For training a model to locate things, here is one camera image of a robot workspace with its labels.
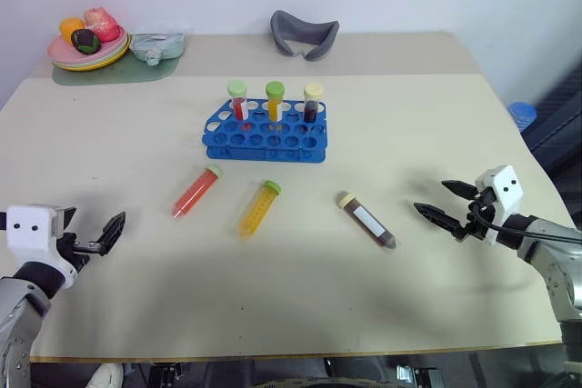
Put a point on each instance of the red-orange tube green cap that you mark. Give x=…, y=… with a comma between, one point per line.
x=195, y=192

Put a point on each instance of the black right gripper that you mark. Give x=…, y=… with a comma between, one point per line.
x=477, y=222

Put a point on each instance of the stack of coloured plates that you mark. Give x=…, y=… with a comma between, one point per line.
x=119, y=57

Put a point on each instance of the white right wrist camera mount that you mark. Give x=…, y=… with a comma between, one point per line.
x=504, y=195

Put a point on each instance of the pale green plate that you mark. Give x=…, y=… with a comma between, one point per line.
x=116, y=51

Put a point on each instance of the orange liquid tube green cap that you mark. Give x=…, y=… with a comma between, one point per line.
x=274, y=102

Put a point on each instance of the black box under table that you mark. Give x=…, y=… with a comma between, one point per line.
x=420, y=376

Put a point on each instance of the white shoe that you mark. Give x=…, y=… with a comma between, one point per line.
x=104, y=376

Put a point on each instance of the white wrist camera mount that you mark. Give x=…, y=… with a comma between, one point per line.
x=29, y=233
x=504, y=195

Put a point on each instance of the blue plastic test tube rack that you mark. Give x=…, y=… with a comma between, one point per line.
x=254, y=139

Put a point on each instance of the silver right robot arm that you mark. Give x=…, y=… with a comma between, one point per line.
x=561, y=274

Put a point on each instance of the black woven panel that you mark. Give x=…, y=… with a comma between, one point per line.
x=561, y=124

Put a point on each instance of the yellow tube green cap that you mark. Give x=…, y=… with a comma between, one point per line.
x=257, y=211

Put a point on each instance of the orange fruit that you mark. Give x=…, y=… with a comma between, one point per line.
x=70, y=27

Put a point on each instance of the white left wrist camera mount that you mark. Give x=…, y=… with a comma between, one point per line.
x=29, y=233

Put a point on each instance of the green placemat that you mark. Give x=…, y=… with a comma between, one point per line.
x=136, y=72

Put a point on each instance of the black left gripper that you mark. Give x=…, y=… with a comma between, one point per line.
x=73, y=254

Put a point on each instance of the red liquid tube green cap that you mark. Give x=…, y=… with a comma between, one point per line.
x=238, y=104

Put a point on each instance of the brown tube cream cap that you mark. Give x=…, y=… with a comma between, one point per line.
x=369, y=222

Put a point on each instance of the blue bottle cap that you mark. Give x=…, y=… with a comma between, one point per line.
x=522, y=114

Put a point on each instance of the dark liquid tube yellow cap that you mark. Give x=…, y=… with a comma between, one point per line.
x=312, y=104

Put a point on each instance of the pink plate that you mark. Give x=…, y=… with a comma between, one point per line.
x=61, y=49

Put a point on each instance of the dark brown green fruit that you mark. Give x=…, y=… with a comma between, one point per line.
x=85, y=41

